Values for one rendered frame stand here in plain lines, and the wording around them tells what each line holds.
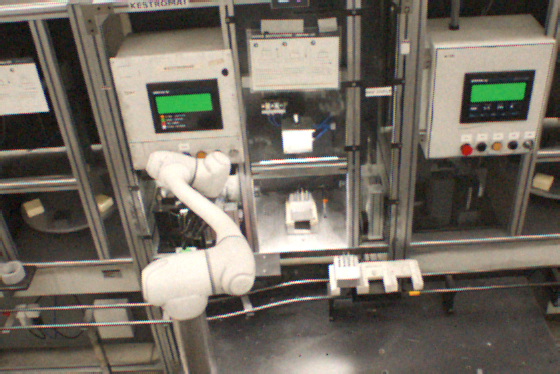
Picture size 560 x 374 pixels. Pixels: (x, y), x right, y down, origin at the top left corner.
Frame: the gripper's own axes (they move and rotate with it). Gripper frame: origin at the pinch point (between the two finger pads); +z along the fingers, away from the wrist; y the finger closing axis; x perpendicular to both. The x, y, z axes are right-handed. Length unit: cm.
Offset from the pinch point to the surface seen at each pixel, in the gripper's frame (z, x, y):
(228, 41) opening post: -79, -10, 12
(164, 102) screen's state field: -51, -7, 25
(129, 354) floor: 121, -41, 1
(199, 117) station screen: -49, -8, 12
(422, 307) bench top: -3, -1, -103
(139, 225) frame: 9.6, -12.4, 18.8
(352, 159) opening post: -51, -14, -48
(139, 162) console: -21.2, -10.2, 26.7
